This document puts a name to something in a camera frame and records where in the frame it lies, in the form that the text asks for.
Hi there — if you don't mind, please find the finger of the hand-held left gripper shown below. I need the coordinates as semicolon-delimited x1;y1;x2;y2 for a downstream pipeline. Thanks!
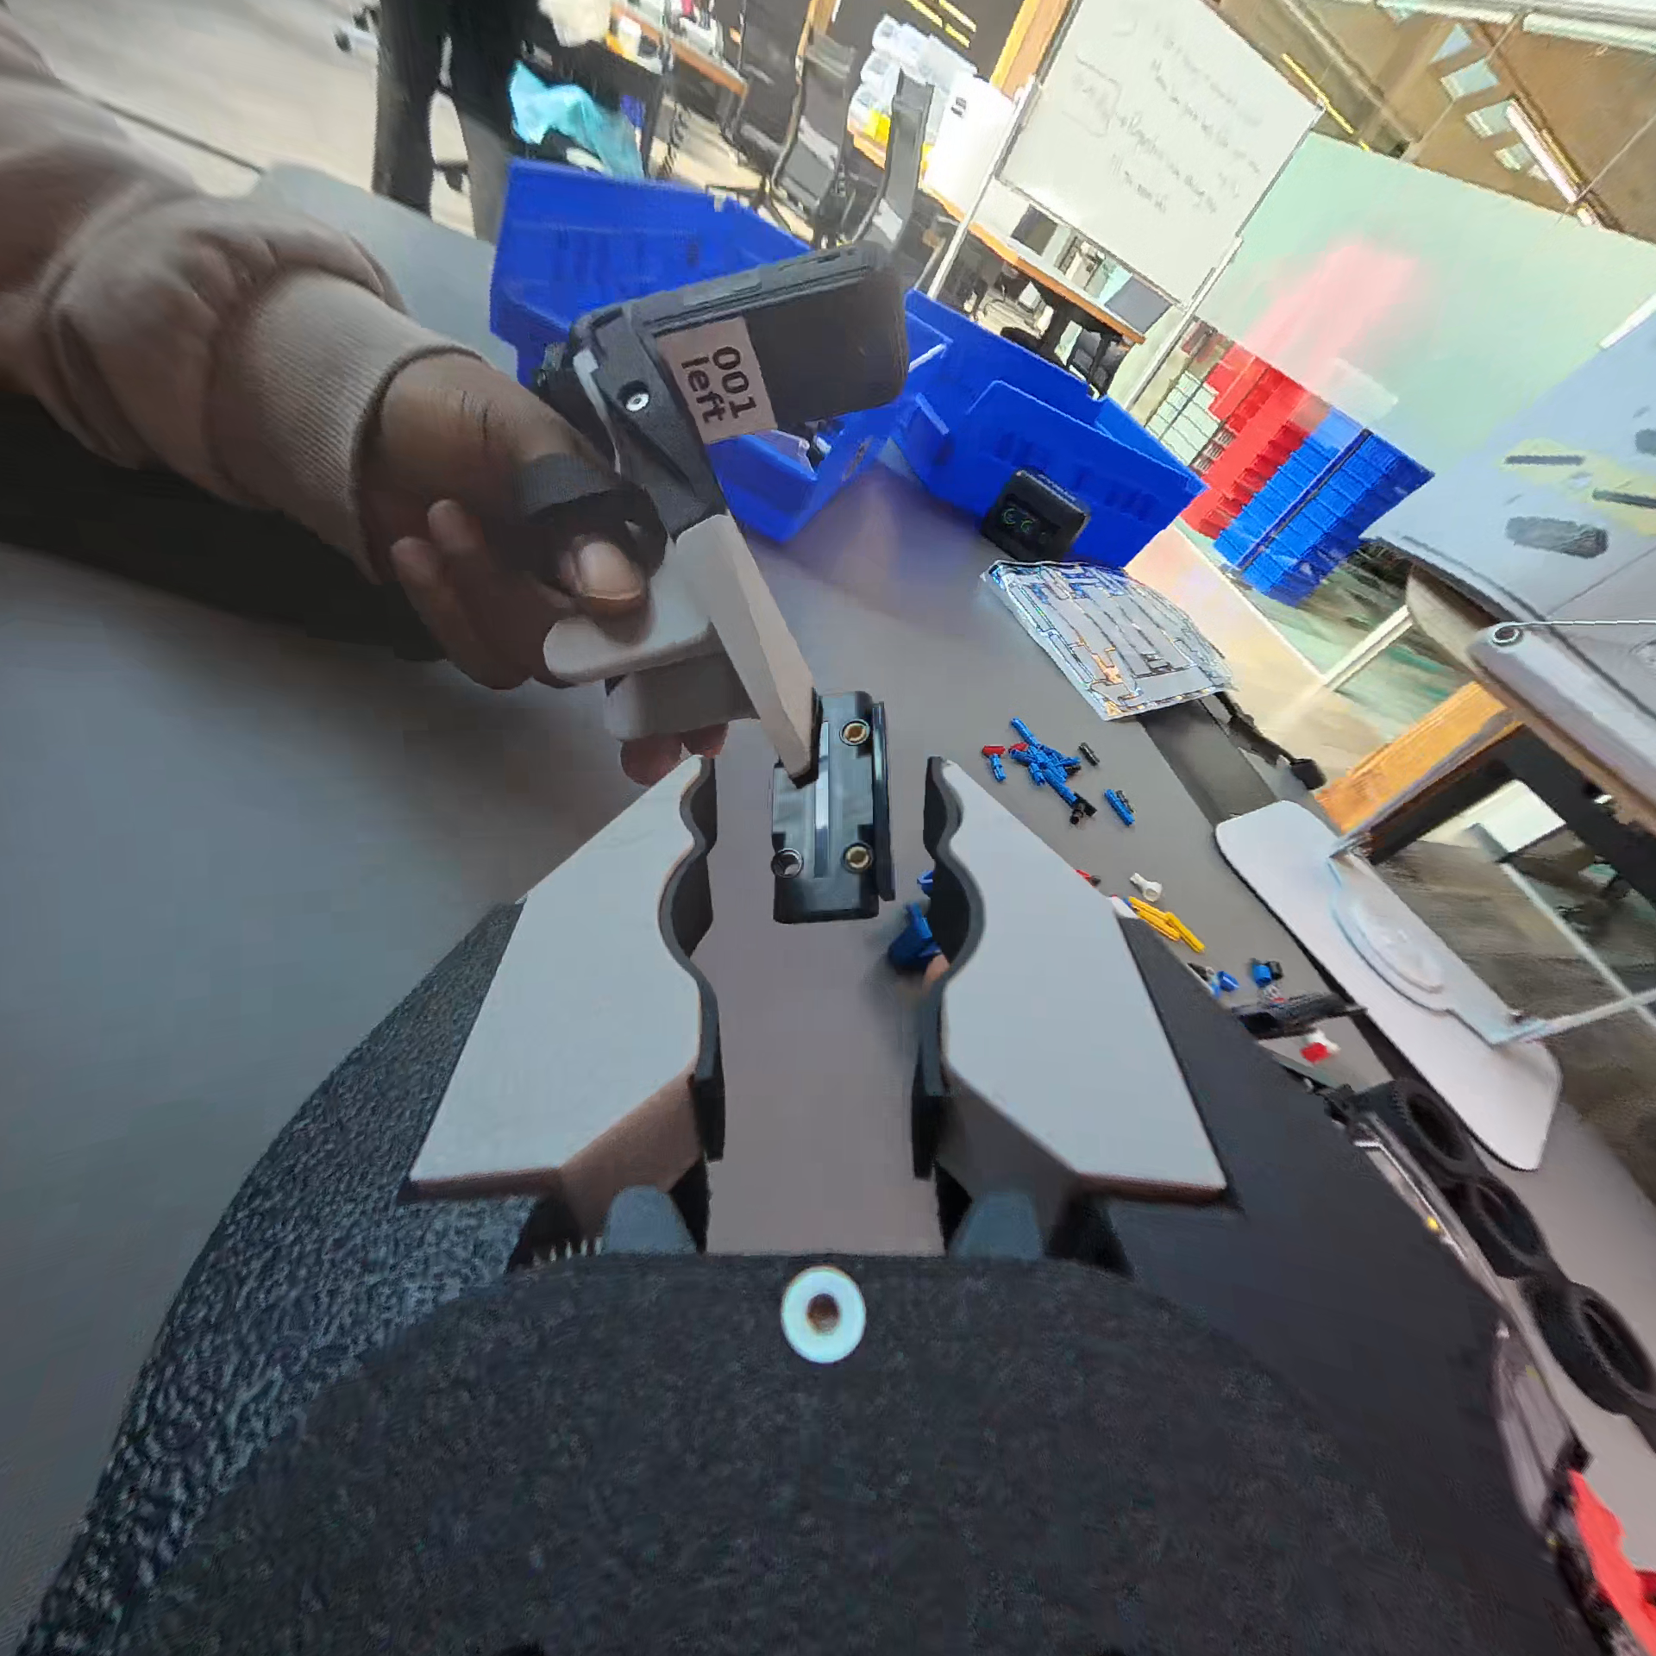
670;508;822;784

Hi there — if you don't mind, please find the black rubber toy tyre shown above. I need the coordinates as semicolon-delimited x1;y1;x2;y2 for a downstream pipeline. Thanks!
1392;1085;1485;1187
1531;1274;1656;1421
1461;1171;1550;1280

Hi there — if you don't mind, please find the black brick assembly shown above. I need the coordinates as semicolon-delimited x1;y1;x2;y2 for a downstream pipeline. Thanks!
770;690;899;928

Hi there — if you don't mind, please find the pile of blue connector pins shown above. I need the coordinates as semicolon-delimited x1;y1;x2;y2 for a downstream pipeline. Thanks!
979;718;1140;831

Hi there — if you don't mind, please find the person's left hand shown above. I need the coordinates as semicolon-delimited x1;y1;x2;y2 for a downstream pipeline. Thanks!
364;362;732;792

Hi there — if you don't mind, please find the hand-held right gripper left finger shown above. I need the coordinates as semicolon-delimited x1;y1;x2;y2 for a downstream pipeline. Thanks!
409;756;727;1250

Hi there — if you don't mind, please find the person's left forearm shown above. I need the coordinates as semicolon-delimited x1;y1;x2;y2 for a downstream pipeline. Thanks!
0;26;481;583

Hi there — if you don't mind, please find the stack of red bins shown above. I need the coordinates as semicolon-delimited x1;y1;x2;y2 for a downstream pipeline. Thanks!
1179;346;1336;539

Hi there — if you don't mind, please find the whiteboard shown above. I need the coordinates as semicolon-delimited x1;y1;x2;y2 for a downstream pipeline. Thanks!
996;0;1323;307

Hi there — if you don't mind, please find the white book stand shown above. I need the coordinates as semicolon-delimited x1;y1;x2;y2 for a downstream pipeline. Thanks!
1217;608;1656;1171

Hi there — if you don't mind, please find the wooden side table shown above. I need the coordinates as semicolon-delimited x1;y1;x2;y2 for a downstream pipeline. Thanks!
1312;680;1656;908

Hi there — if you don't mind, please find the wooden office table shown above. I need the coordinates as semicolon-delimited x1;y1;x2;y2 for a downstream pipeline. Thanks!
609;0;753;100

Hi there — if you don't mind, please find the stack of blue bins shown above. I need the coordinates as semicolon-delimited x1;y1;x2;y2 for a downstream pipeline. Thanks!
1217;415;1436;608

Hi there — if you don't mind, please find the sticker sheet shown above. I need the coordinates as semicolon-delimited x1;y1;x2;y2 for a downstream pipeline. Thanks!
984;557;1234;722

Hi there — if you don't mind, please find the teal cloth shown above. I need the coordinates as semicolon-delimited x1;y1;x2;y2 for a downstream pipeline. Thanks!
506;62;647;179

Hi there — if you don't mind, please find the blue brick piece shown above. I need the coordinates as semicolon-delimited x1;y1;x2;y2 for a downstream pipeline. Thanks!
887;870;946;978

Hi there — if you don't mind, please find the toy brick race car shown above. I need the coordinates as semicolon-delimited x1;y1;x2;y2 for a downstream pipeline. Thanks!
1486;1322;1656;1656

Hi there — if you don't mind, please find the black device green display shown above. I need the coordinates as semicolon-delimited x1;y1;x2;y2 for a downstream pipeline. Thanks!
979;467;1092;560

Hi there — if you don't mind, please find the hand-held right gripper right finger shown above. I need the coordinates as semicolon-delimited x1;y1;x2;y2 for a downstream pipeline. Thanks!
909;759;1232;1254

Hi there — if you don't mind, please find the black office chair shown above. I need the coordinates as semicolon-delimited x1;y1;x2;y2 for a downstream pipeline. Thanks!
723;0;856;239
847;72;934;255

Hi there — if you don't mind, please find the blue storage bin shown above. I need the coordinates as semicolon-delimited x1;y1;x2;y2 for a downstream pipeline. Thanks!
491;159;953;543
899;290;1208;566

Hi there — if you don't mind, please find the black brick beam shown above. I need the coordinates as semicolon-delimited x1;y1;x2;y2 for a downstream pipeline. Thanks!
1237;988;1360;1038

